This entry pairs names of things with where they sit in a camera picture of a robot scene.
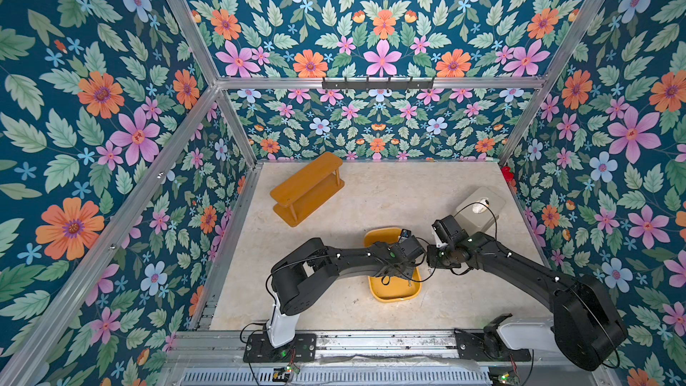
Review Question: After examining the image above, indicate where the yellow plastic storage tray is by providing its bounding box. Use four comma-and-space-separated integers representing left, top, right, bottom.
364, 227, 422, 303

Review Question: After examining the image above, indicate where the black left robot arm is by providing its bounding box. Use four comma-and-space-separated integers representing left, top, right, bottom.
265, 230, 425, 348

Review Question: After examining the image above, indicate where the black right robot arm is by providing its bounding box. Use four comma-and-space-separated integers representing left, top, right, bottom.
427, 216, 628, 372

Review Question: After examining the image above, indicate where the beige tissue box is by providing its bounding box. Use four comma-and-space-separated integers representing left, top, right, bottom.
454, 187, 506, 234

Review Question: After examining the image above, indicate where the orange wooden two-tier shelf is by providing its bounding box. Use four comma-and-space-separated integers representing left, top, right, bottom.
270, 153, 345, 228

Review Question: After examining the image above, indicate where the small circuit board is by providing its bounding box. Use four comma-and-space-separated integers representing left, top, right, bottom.
270, 366, 299, 384

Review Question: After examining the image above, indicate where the black camera cable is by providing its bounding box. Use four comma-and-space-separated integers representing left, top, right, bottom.
453, 201, 499, 242

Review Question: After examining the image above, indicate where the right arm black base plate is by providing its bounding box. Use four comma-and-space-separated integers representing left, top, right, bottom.
453, 314, 532, 362

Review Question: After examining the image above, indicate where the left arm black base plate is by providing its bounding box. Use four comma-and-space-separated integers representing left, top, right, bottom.
243, 332, 317, 364

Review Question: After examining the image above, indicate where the black hook rail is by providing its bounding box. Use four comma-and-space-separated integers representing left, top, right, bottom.
322, 77, 435, 91

